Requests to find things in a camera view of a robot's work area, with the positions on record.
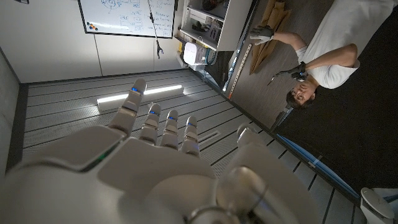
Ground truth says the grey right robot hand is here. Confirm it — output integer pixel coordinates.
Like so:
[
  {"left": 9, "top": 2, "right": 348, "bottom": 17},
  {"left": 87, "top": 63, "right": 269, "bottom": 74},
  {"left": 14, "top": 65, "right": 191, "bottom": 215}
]
[{"left": 0, "top": 77, "right": 321, "bottom": 224}]

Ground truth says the white plastic box device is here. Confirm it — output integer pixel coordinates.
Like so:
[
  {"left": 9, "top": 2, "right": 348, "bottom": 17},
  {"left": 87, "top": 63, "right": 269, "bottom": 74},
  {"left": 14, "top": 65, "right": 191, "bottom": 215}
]
[{"left": 183, "top": 42, "right": 208, "bottom": 72}]

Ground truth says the black claw grabber pole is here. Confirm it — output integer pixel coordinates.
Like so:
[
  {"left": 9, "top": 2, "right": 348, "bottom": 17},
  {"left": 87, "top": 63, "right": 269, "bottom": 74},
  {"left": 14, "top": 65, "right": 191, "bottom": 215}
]
[{"left": 146, "top": 0, "right": 165, "bottom": 60}]

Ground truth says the white shelf cabinet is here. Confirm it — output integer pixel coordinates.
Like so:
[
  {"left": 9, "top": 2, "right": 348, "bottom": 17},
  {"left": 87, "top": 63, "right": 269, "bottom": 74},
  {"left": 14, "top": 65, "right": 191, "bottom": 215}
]
[{"left": 174, "top": 0, "right": 254, "bottom": 52}]

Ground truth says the grey black operator glove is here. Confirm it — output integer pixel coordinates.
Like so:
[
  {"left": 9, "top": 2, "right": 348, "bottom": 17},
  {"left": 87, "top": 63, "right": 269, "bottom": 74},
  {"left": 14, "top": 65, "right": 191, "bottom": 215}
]
[
  {"left": 249, "top": 25, "right": 275, "bottom": 46},
  {"left": 267, "top": 61, "right": 309, "bottom": 86}
]

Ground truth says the brown cardboard sheet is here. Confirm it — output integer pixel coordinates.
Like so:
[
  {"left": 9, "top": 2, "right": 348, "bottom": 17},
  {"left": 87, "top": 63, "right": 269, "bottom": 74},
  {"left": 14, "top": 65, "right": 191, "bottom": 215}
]
[{"left": 249, "top": 0, "right": 292, "bottom": 75}]

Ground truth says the white robot head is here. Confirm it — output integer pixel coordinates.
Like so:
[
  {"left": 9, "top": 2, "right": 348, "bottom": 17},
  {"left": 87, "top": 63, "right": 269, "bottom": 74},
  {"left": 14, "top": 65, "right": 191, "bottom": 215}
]
[{"left": 360, "top": 187, "right": 398, "bottom": 224}]

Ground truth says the standing person in white shirt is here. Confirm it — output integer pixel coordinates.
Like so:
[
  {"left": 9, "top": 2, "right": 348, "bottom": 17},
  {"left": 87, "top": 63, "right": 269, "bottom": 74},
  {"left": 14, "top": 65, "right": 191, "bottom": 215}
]
[{"left": 273, "top": 0, "right": 398, "bottom": 110}]

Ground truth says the whiteboard with black frame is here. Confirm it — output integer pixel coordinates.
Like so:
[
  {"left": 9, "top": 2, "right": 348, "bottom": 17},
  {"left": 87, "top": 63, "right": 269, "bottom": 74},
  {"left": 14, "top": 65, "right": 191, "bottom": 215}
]
[{"left": 77, "top": 0, "right": 177, "bottom": 40}]

